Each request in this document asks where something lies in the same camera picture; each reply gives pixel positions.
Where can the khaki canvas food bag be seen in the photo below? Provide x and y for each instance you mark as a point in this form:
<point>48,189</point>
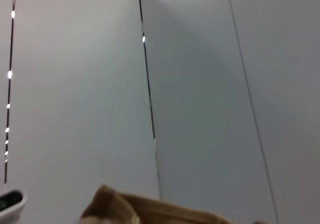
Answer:
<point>155,211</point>

